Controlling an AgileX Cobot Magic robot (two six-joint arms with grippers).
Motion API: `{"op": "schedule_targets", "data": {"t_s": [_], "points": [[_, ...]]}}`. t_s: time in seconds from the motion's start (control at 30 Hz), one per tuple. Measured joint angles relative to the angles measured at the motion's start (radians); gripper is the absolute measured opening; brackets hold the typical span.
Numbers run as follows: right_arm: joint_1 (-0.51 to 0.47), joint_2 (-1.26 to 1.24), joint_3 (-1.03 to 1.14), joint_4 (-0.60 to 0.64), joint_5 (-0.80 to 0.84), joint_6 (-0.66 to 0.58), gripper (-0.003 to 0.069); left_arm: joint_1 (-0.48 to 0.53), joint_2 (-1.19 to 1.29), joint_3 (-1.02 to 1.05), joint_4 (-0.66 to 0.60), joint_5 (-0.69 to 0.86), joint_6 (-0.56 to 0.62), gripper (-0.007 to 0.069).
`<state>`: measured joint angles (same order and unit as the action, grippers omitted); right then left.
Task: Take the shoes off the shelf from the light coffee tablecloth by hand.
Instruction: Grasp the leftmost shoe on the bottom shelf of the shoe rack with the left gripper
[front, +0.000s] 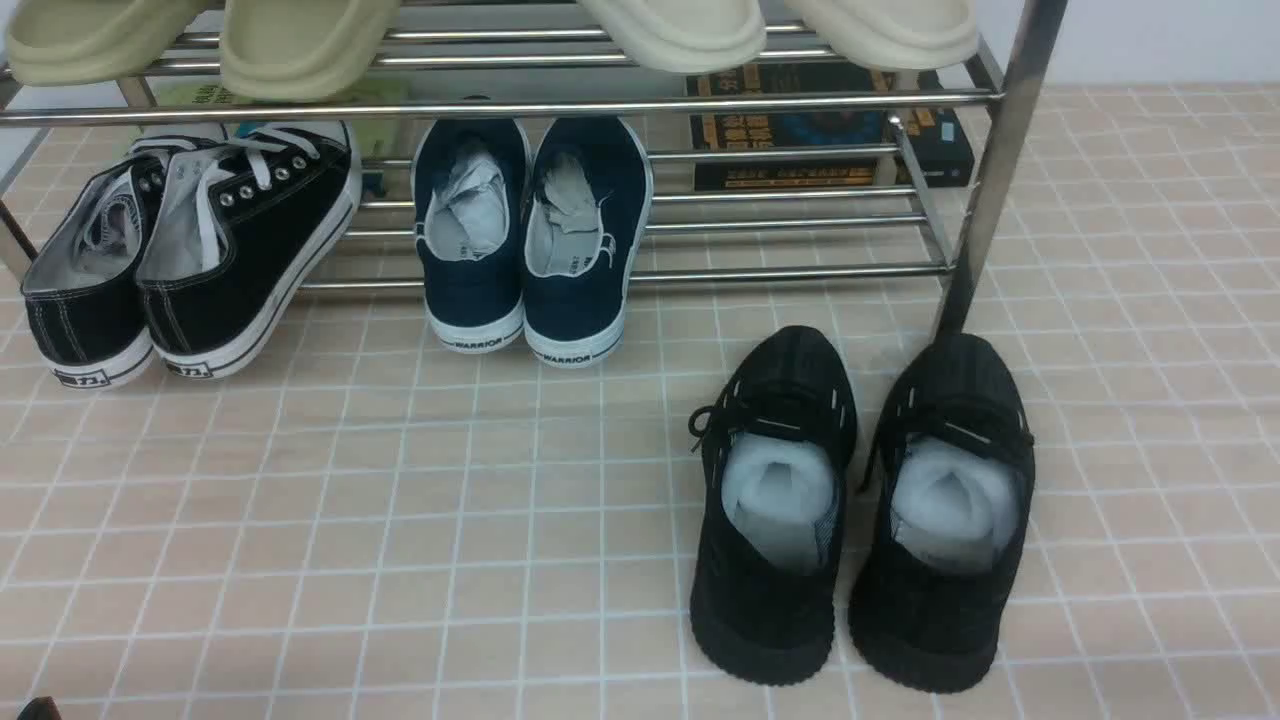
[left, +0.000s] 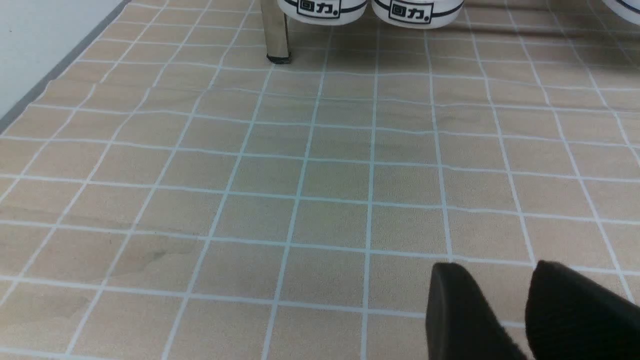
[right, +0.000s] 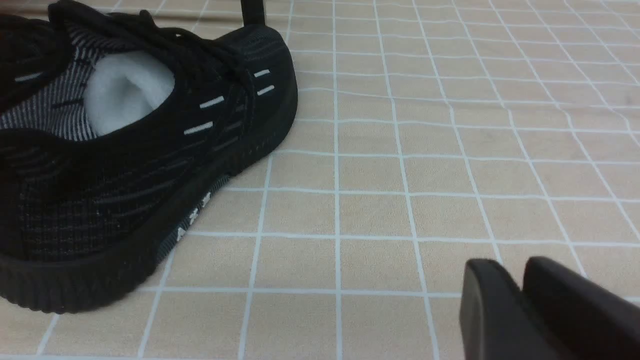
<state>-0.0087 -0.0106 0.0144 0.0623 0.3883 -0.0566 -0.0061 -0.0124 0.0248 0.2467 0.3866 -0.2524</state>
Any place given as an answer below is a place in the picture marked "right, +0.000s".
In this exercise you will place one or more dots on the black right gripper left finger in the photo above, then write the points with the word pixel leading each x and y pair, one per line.
pixel 497 321

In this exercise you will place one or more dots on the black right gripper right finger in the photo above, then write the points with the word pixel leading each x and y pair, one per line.
pixel 591 322

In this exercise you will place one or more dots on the chrome metal shoe rack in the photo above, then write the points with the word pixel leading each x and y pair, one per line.
pixel 253 12

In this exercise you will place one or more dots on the right black knit sneaker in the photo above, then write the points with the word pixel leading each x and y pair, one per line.
pixel 115 134

